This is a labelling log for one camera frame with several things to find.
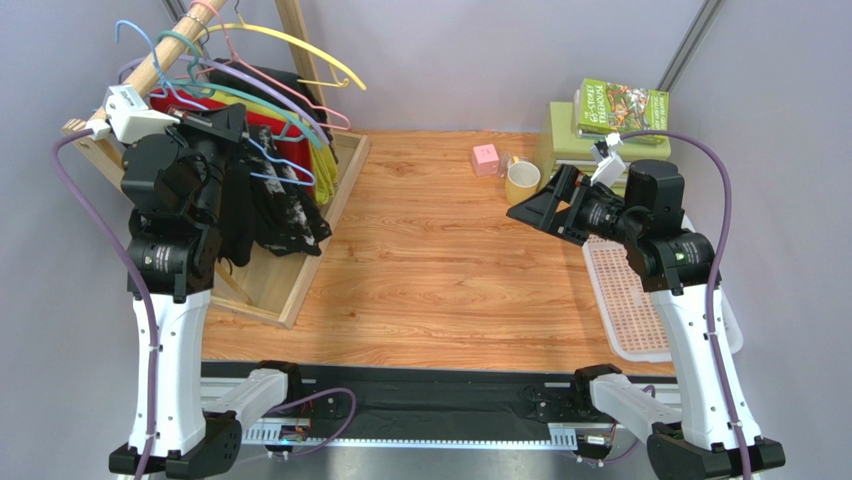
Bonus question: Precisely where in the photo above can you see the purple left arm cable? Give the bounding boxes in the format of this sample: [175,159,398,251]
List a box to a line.
[50,127,162,480]

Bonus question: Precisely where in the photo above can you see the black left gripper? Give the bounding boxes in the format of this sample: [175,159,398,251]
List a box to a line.
[158,101,250,228]

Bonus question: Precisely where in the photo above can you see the wooden clothes rack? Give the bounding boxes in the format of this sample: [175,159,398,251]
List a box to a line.
[65,1,369,328]

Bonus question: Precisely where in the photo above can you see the red garment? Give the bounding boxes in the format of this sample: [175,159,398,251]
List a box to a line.
[149,89,327,196]

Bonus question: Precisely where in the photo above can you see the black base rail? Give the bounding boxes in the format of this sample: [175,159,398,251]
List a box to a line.
[237,364,646,467]

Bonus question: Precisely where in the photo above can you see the pink wire hanger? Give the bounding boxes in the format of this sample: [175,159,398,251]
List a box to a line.
[190,1,366,131]

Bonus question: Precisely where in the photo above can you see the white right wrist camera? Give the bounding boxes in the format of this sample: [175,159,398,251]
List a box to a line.
[590,133,627,187]

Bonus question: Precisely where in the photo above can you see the yellow garment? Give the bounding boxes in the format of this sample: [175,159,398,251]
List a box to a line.
[200,92,338,205]

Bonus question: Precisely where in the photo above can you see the green drawer box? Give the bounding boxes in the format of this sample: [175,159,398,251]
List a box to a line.
[533,101,671,189]

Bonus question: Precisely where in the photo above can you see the yellow mug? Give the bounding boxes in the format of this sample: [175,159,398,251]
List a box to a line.
[505,161,541,205]

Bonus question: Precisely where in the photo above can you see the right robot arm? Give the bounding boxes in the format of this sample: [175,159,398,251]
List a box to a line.
[507,160,786,479]

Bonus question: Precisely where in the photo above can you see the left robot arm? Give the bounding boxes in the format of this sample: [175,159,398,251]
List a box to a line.
[109,104,302,479]

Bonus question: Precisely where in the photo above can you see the yellow wire hanger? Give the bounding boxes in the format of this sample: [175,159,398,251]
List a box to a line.
[208,23,367,91]

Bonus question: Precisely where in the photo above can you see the green comic book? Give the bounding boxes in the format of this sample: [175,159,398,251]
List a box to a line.
[574,78,670,137]

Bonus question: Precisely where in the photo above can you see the black garment on rack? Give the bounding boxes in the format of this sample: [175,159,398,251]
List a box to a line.
[208,66,328,124]

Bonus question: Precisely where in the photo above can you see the black white-patterned trousers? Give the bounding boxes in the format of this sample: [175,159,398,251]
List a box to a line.
[218,153,332,267]

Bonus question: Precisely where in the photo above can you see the pink cube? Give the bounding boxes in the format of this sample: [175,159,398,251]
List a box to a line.
[471,144,500,177]

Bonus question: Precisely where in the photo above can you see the white plastic basket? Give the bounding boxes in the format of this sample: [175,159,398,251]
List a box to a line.
[580,212,745,364]

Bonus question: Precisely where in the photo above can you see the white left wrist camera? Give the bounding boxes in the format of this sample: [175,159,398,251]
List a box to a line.
[85,85,180,144]

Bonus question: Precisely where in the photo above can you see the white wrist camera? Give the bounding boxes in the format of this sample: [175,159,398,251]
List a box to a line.
[85,85,180,144]
[590,133,627,187]

